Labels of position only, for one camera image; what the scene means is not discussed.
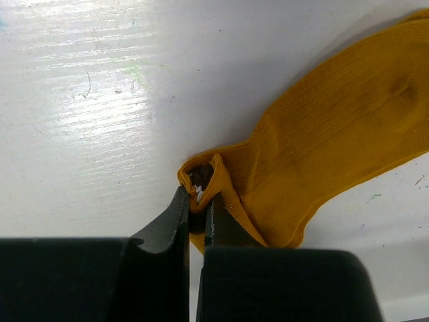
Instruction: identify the mustard yellow striped sock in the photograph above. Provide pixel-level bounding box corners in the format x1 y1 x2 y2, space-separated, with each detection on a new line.
178 9 428 248

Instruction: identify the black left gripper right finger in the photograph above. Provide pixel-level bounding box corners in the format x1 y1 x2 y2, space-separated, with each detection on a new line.
196 197 382 321

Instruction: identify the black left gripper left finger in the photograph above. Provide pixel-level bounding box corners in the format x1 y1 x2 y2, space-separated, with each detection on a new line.
113 187 190 321

